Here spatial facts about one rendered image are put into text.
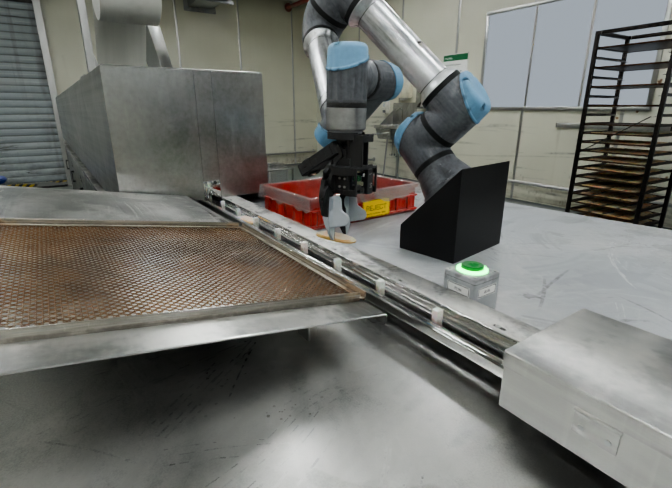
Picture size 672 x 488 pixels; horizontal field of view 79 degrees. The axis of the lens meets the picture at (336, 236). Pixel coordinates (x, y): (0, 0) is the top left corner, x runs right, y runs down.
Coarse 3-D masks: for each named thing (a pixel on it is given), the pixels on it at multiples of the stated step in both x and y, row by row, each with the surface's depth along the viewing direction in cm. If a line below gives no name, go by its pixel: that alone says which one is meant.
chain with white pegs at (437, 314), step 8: (224, 208) 143; (256, 224) 120; (280, 232) 109; (304, 248) 98; (312, 256) 97; (336, 264) 87; (376, 280) 76; (376, 288) 77; (384, 288) 76; (416, 312) 70; (432, 312) 65; (440, 312) 65; (432, 320) 66; (440, 320) 65
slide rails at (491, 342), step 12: (228, 204) 146; (252, 216) 130; (288, 240) 107; (300, 240) 106; (312, 252) 98; (324, 264) 90; (348, 276) 83; (360, 276) 83; (408, 300) 73; (456, 324) 65; (456, 336) 61; (480, 336) 61; (480, 348) 58; (492, 348) 59; (504, 348) 58
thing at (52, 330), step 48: (48, 240) 71; (96, 240) 75; (144, 240) 80; (192, 240) 85; (240, 240) 91; (0, 288) 50; (48, 288) 52; (96, 288) 54; (144, 288) 56; (192, 288) 59; (240, 288) 62; (288, 288) 65; (336, 288) 68; (0, 336) 38; (48, 336) 41
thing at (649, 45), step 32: (608, 32) 325; (640, 64) 311; (608, 96) 361; (608, 128) 380; (576, 160) 361; (608, 160) 345; (640, 160) 350; (576, 192) 369; (608, 192) 367; (640, 192) 323; (640, 224) 353
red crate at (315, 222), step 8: (272, 200) 141; (392, 200) 142; (400, 200) 144; (408, 200) 146; (272, 208) 142; (280, 208) 138; (288, 208) 133; (392, 208) 143; (400, 208) 145; (408, 208) 147; (416, 208) 149; (288, 216) 134; (296, 216) 130; (304, 216) 126; (312, 216) 123; (320, 216) 125; (376, 216) 138; (304, 224) 127; (312, 224) 124; (320, 224) 126
